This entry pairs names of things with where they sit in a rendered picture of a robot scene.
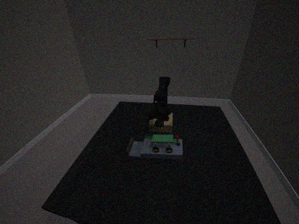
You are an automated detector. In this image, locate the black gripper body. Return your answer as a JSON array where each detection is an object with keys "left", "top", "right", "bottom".
[{"left": 154, "top": 110, "right": 166, "bottom": 127}]

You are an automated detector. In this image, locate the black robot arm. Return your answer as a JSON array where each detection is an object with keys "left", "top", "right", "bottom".
[{"left": 148, "top": 77, "right": 171, "bottom": 121}]

